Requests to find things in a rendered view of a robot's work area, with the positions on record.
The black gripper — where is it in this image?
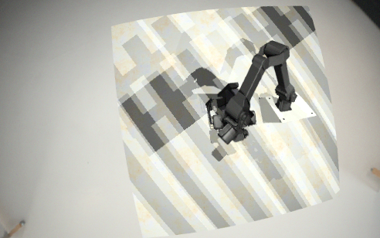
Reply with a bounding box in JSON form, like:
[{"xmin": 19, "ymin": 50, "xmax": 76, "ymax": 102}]
[{"xmin": 212, "ymin": 110, "xmax": 256, "ymax": 130}]

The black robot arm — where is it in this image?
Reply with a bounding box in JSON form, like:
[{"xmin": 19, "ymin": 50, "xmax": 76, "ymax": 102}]
[{"xmin": 218, "ymin": 40, "xmax": 297, "ymax": 144}]

